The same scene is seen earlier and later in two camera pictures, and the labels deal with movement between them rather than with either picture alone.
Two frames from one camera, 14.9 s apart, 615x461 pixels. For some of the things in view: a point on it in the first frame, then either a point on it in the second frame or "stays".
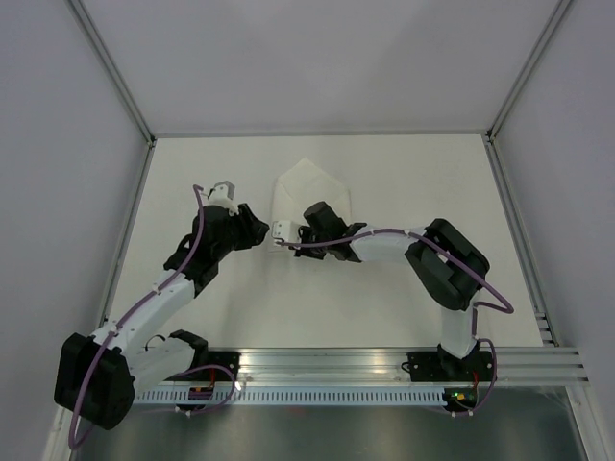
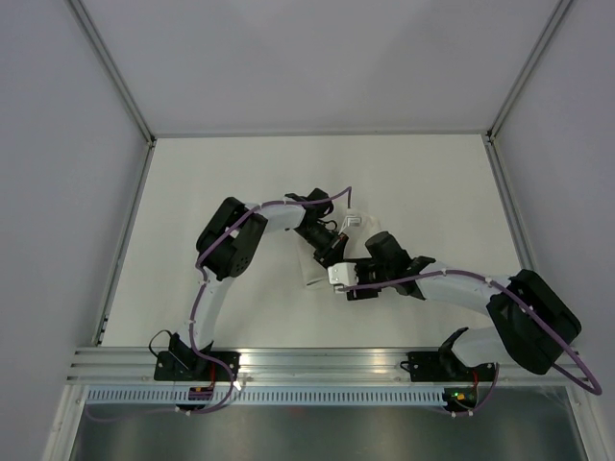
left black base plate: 232,360 stays
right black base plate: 443,367 stays
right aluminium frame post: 528,64 stays
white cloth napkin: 302,186 -> 356,229
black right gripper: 303,251 -> 364,293
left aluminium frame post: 114,67 stays
